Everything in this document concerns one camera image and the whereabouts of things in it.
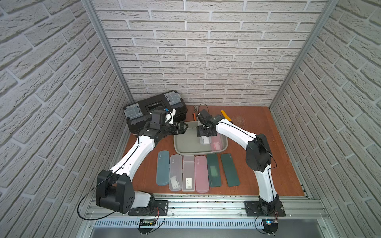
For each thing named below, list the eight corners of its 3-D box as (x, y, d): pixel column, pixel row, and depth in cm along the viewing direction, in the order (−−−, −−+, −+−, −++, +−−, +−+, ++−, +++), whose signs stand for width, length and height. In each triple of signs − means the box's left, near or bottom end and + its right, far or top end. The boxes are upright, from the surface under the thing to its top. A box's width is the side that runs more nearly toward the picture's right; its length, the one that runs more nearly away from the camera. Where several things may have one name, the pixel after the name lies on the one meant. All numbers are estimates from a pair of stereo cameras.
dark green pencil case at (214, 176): (208, 187, 83) (208, 185, 81) (206, 155, 95) (207, 153, 93) (220, 187, 83) (221, 186, 81) (217, 155, 95) (218, 153, 93)
